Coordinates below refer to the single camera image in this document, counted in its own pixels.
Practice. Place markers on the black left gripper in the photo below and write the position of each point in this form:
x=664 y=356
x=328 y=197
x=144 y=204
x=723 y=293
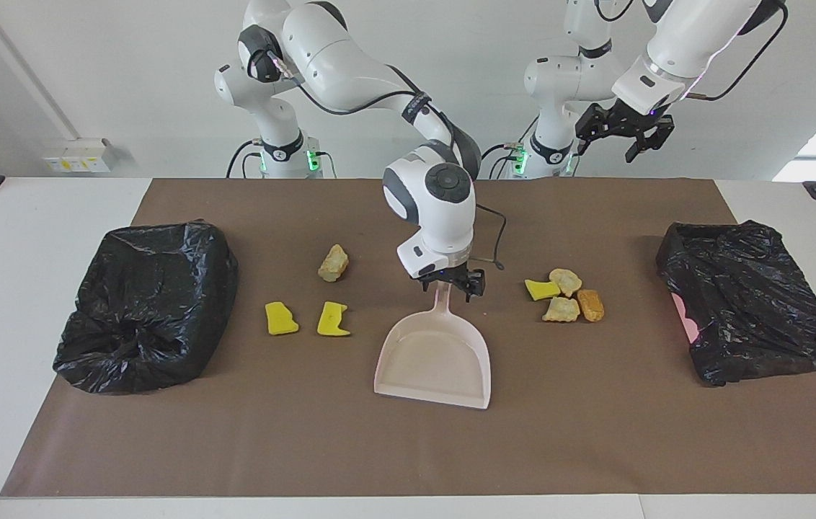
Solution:
x=624 y=121

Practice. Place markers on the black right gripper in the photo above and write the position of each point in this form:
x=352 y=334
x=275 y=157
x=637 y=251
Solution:
x=451 y=272

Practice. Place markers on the beige plastic dustpan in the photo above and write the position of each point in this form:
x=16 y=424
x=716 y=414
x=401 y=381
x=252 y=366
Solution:
x=433 y=360

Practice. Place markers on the yellow sponge wedge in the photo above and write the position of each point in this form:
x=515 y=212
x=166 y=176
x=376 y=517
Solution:
x=539 y=290

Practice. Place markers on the yellow notched sponge piece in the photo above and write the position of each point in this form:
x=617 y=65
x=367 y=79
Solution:
x=332 y=321

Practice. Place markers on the brown sponge chunk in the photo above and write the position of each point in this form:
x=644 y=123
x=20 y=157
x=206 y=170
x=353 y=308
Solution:
x=590 y=305

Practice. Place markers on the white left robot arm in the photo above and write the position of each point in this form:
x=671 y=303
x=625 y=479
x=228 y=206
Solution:
x=574 y=79

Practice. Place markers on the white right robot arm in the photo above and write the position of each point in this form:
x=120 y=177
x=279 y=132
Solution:
x=336 y=50

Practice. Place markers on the pink plastic bin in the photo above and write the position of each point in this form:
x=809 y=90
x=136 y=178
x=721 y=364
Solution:
x=685 y=321

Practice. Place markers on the black plastic trash bag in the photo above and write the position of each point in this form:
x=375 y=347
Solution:
x=754 y=310
x=148 y=303

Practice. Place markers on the brown table mat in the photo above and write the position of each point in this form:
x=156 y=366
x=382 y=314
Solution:
x=408 y=447

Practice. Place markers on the white wall outlet box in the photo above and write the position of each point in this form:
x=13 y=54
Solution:
x=80 y=155

